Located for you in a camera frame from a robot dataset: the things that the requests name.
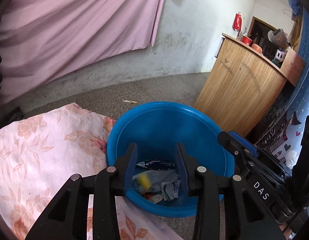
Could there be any orange cup on cabinet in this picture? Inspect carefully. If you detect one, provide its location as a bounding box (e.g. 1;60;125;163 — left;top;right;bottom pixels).
251;43;263;54

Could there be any red hanging bag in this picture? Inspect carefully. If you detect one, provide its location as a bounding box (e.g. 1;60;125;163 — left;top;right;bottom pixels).
233;12;242;32

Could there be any dark foil wrapper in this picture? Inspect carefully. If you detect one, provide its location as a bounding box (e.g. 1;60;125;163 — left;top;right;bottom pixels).
136;160;175;171

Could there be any blue plastic bucket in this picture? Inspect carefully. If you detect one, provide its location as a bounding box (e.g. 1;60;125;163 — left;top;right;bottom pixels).
106;101;236;218

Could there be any yellow plastic cap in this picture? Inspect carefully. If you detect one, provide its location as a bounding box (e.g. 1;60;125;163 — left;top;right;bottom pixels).
138;174;152;191

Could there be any pink wall sheet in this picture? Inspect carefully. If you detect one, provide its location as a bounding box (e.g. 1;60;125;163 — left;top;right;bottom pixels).
0;0;164;106

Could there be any grey trash wrapper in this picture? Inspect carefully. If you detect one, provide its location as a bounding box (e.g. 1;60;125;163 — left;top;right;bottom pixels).
131;170;181;204

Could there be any pink floral bedsheet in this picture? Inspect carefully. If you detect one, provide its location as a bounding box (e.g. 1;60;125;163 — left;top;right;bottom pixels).
0;102;183;240

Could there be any wooden cabinet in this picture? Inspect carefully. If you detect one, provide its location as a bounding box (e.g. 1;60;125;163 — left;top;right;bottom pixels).
194;34;305;137

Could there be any red cup on cabinet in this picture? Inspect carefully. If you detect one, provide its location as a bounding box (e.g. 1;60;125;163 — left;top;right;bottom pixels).
241;36;252;46

